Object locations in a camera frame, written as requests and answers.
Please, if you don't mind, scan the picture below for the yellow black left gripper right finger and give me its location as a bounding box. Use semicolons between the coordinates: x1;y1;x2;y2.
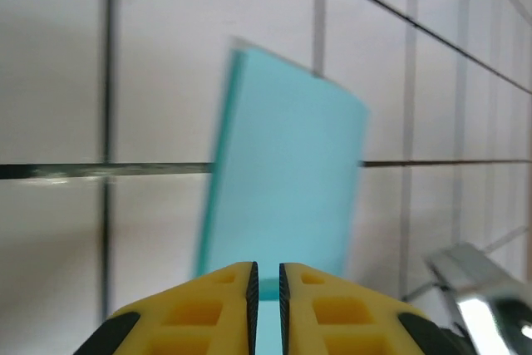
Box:
278;262;470;355

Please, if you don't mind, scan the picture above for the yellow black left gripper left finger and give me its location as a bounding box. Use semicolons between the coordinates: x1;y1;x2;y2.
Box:
76;261;259;355

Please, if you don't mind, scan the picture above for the teal paper sheet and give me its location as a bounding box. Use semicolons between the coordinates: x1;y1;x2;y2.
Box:
194;36;372;355

